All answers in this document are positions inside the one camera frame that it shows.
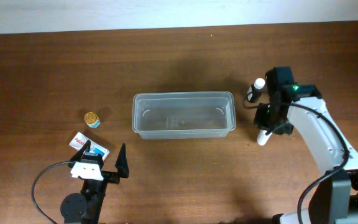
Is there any dark bottle white cap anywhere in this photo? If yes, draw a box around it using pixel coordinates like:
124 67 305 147
247 78 265 103

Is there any clear plastic container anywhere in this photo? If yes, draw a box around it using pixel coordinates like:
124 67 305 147
132 91 236 139

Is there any white spray bottle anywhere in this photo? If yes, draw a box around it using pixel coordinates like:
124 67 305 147
257 129 272 146

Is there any white Panadol medicine box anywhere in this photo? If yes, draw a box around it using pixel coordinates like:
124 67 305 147
69 132 110 160

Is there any small gold-lid jar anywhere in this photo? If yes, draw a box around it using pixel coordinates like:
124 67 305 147
84 111 101 128

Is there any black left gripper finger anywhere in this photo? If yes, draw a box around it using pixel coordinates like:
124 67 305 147
69 140 91 164
115 143 129 179

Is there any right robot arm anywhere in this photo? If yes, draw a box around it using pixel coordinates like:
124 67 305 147
244 67 358 224

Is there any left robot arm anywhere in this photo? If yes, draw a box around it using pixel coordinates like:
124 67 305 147
60 141 129 224

